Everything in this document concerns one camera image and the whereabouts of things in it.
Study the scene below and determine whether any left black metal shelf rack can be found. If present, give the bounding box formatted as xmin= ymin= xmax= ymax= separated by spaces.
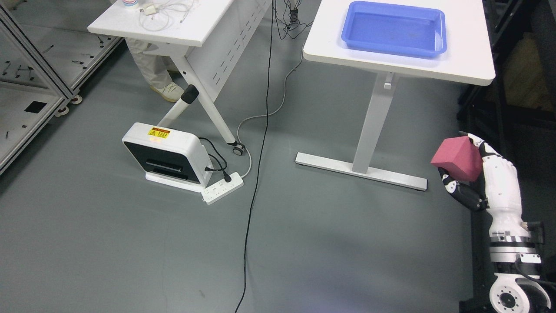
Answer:
xmin=457 ymin=0 xmax=555 ymax=154

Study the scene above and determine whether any white paper cup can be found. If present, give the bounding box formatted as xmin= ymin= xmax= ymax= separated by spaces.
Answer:
xmin=120 ymin=0 xmax=138 ymax=8

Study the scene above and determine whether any long black cable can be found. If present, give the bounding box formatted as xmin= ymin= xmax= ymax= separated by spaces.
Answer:
xmin=235 ymin=0 xmax=278 ymax=313

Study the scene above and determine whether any white power strip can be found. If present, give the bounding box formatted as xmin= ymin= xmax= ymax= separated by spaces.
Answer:
xmin=201 ymin=172 xmax=244 ymax=205

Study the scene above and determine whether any white charger with cable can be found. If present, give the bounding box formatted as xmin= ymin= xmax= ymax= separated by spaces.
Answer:
xmin=139 ymin=0 xmax=197 ymax=32

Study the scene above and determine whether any white folding table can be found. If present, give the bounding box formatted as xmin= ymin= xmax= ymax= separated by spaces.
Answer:
xmin=88 ymin=0 xmax=271 ymax=155

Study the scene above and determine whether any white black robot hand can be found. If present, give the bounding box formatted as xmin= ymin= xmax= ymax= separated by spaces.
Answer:
xmin=437 ymin=132 xmax=529 ymax=236

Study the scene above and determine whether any aluminium frame cabinet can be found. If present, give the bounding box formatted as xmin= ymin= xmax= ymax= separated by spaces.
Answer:
xmin=0 ymin=0 xmax=121 ymax=172

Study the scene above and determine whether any white box appliance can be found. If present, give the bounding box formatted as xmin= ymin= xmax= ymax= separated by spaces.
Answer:
xmin=122 ymin=122 xmax=212 ymax=193

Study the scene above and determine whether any grey power cable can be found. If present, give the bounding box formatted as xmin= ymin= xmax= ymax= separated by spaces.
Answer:
xmin=237 ymin=26 xmax=310 ymax=179

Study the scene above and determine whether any blue plastic tray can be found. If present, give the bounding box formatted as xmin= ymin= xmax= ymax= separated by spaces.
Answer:
xmin=341 ymin=1 xmax=447 ymax=59

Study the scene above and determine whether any white desk with T-leg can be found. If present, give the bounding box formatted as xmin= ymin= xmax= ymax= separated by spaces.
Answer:
xmin=295 ymin=0 xmax=495 ymax=191

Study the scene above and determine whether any person in beige clothes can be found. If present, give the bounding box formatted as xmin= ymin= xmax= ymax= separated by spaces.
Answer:
xmin=125 ymin=37 xmax=183 ymax=102

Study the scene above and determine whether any pink foam block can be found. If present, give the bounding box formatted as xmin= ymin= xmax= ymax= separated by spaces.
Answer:
xmin=430 ymin=136 xmax=483 ymax=182

